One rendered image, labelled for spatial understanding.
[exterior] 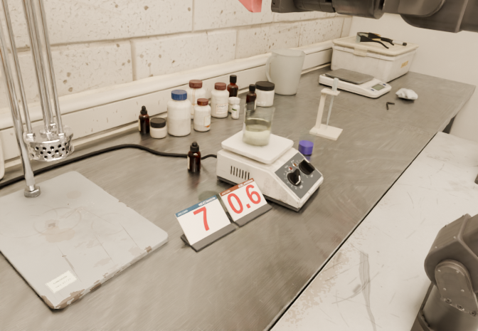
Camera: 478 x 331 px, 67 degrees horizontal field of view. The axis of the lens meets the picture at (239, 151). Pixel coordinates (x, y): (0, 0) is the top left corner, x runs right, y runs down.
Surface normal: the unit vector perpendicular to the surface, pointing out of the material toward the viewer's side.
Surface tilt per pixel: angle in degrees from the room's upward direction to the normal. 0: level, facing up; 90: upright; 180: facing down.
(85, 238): 0
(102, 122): 90
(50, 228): 0
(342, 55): 93
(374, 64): 93
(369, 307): 0
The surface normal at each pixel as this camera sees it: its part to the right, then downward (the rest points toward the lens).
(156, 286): 0.08, -0.89
